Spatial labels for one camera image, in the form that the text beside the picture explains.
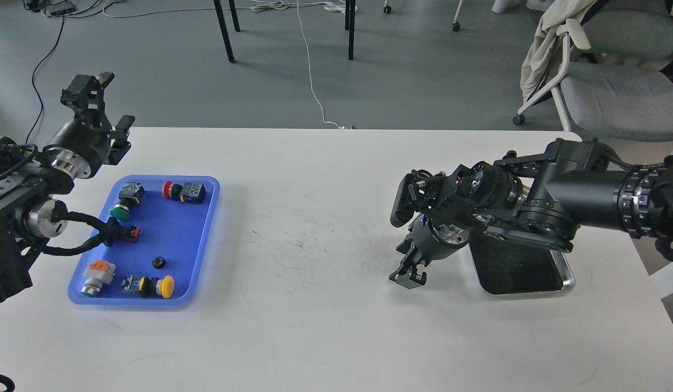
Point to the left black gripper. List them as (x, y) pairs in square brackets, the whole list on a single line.
[(88, 142)]

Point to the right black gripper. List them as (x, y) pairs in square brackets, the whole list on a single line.
[(428, 241)]

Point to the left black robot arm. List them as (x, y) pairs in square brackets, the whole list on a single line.
[(32, 221)]

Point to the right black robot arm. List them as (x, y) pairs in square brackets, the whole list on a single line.
[(536, 201)]

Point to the silver metal tray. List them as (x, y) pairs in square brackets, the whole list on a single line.
[(511, 271)]

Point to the blue plastic tray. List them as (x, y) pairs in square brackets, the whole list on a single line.
[(176, 231)]

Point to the power strip on floor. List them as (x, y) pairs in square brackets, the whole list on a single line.
[(63, 8)]

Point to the orange grey push button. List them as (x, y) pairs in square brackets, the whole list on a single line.
[(98, 274)]

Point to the black table leg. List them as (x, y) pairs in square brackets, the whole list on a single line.
[(350, 26), (234, 15), (224, 31)]

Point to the black table leg rear left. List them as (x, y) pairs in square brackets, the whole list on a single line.
[(234, 15)]

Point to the yellow mushroom push button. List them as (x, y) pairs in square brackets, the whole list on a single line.
[(146, 287)]

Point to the chair caster wheel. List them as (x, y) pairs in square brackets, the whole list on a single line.
[(455, 22)]

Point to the black table leg right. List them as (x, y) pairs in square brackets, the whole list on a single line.
[(350, 26)]

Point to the grey office chair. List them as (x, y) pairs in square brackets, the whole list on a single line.
[(605, 75)]

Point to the beige jacket on chair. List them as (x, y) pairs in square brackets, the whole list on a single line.
[(541, 49)]

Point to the green push button switch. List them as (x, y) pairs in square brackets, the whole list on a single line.
[(130, 195)]

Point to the red push button switch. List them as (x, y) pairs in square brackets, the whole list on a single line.
[(188, 192)]

